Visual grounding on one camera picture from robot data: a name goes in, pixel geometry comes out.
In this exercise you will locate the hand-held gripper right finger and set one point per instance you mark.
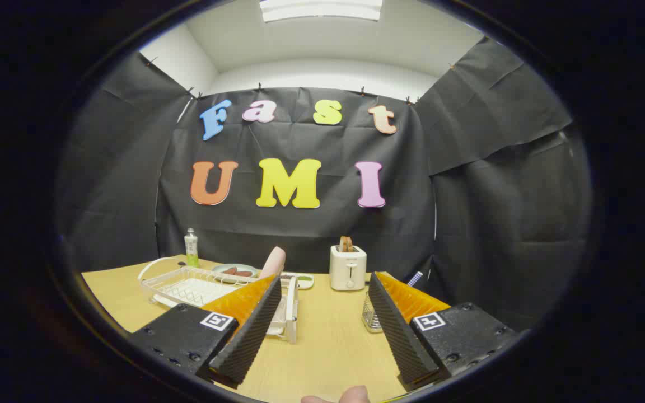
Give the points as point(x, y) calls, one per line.
point(401, 336)

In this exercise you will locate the white divided dish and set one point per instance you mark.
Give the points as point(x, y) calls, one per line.
point(300, 284)

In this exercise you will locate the pink plate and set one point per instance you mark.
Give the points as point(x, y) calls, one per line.
point(273, 262)

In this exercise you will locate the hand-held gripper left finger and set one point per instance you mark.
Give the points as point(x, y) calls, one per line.
point(249, 341)

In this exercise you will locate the white toaster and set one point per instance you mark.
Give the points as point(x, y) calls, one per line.
point(347, 268)

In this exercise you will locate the light blue plate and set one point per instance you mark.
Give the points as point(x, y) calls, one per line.
point(214, 270)

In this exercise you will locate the clear bottle with green liquid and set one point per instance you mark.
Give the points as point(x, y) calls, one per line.
point(191, 252)

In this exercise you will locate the white drip tray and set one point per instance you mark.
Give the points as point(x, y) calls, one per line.
point(199, 291)

